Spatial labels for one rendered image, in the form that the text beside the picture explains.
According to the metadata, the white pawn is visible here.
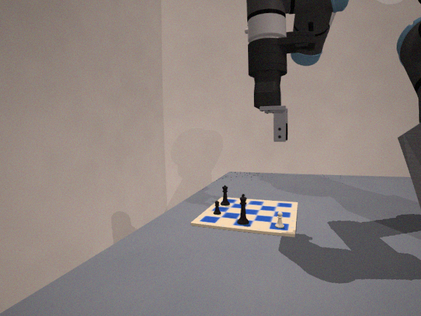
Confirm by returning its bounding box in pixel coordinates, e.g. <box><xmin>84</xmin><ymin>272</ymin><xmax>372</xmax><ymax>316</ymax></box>
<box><xmin>275</xmin><ymin>212</ymin><xmax>284</xmax><ymax>228</ymax></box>

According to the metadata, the blue and cream chessboard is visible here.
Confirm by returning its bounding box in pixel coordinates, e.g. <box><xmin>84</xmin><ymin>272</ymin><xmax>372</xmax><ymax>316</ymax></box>
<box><xmin>191</xmin><ymin>197</ymin><xmax>297</xmax><ymax>237</ymax></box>

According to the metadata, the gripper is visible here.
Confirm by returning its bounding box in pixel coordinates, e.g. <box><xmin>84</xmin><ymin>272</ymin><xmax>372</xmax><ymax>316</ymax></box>
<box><xmin>245</xmin><ymin>13</ymin><xmax>315</xmax><ymax>142</ymax></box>

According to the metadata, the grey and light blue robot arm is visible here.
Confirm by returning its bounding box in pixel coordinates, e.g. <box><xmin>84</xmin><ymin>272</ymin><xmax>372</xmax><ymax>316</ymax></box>
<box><xmin>247</xmin><ymin>0</ymin><xmax>421</xmax><ymax>122</ymax></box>

